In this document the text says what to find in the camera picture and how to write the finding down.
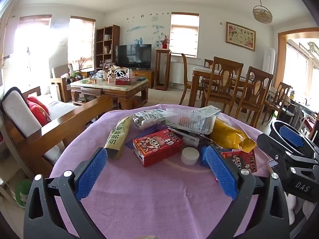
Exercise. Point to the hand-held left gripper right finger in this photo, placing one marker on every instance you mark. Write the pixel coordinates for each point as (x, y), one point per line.
(219, 171)

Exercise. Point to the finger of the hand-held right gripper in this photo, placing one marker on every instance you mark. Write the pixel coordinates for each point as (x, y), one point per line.
(290, 134)
(269, 144)

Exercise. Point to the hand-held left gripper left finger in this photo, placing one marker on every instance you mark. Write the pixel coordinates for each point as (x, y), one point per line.
(91, 171)

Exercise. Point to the red cartoon milk carton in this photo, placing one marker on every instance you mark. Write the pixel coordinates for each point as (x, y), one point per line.
(245, 161)
(157, 147)

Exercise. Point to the white round lid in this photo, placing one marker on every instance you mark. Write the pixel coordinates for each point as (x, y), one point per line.
(190, 155)

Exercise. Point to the yellow snack packet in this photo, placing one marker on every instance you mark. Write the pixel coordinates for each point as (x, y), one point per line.
(229, 134)

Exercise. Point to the olive green snack packet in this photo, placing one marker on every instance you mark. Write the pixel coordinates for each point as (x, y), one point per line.
(117, 137)

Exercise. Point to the black and white wrapper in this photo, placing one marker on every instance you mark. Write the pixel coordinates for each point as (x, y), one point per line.
(189, 139)

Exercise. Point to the clear plastic tray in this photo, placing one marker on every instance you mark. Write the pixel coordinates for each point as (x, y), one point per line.
(189, 120)

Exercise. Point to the white paper carton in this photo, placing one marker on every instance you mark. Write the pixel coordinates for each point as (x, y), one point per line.
(210, 110)

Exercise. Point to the dark blue plastic wrapper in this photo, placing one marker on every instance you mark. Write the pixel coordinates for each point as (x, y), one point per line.
(147, 130)

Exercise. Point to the silver white snack packet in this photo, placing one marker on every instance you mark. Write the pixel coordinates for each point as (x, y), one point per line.
(147, 118)

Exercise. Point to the person's right hand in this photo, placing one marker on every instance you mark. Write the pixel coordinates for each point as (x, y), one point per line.
(292, 206)

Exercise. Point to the wooden sofa with white cushions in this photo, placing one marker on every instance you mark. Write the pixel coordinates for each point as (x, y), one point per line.
(74, 119)

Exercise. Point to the purple tablecloth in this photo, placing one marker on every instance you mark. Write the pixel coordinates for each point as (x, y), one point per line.
(149, 204)

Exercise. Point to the green round object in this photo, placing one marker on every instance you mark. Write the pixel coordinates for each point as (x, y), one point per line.
(23, 191)

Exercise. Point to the white standing air conditioner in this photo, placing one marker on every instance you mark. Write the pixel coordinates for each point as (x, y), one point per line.
(269, 59)

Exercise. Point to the red cushion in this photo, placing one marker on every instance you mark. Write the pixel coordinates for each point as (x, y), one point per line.
(37, 109)

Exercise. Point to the wooden coffee table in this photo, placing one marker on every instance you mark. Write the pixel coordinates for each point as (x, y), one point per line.
(109, 87)

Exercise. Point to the wooden dining table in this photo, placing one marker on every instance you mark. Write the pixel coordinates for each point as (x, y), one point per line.
(195, 79)

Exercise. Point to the plush toys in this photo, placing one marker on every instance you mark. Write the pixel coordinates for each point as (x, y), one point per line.
(71, 76)

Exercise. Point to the assorted coffee table items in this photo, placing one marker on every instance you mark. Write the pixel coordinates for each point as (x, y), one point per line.
(112, 76)

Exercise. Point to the wooden armchair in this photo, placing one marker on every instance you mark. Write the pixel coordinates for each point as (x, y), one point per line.
(59, 71)

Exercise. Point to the white radiator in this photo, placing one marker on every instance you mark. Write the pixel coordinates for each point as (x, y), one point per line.
(177, 72)

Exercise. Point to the blossom branch vase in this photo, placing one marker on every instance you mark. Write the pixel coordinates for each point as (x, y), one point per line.
(79, 63)

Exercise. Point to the framed floral picture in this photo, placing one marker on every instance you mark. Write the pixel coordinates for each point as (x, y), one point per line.
(240, 36)

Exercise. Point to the wooden television stand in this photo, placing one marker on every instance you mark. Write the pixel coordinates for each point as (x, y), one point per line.
(147, 76)

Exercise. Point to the tall wooden plant stand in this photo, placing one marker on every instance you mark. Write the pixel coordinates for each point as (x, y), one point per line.
(157, 67)

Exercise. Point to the black television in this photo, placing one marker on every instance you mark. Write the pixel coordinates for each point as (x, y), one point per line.
(133, 56)

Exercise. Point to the small crystal chandelier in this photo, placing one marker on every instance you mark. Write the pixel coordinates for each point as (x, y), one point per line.
(262, 13)

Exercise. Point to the window with roller blind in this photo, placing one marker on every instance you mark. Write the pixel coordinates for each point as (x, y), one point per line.
(184, 34)
(32, 44)
(82, 42)

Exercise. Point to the red potted plant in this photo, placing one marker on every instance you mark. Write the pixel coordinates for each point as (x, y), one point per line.
(164, 45)

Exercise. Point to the wooden bookshelf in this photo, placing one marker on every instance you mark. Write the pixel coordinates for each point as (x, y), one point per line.
(116, 34)

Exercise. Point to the black frame chair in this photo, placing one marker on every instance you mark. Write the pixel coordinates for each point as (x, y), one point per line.
(286, 113)

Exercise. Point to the wooden door frame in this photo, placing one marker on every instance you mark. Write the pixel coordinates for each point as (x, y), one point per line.
(280, 54)

